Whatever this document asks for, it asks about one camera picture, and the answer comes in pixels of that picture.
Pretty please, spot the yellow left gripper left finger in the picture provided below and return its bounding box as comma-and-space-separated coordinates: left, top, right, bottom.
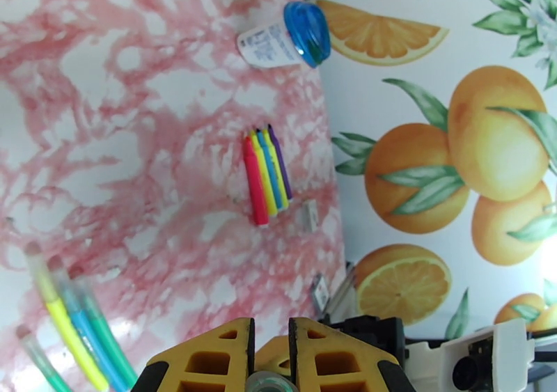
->
130, 317, 256, 392

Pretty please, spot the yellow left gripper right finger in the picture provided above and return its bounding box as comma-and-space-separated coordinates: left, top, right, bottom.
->
289, 316, 416, 392

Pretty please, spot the green marker pen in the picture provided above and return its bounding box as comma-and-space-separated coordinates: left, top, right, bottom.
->
15, 325, 72, 392
69, 266, 140, 387

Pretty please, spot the bundle of coloured markers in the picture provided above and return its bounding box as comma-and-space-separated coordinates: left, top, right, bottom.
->
24, 242, 110, 392

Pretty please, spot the red marker pen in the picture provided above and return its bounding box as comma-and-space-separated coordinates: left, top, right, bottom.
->
242, 136, 272, 227

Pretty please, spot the purple marker pen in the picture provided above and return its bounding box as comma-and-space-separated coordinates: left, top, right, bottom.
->
266, 123, 294, 201

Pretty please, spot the small white card red mark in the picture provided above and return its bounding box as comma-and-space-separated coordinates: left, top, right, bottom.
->
312, 272, 330, 313

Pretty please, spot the clear jar with blue lid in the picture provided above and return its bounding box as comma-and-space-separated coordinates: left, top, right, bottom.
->
237, 1, 330, 70

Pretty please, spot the aluminium side rail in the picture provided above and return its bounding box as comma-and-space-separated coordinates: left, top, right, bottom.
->
327, 263, 359, 317

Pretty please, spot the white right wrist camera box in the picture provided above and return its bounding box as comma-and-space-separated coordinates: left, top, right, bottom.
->
407, 317, 537, 392

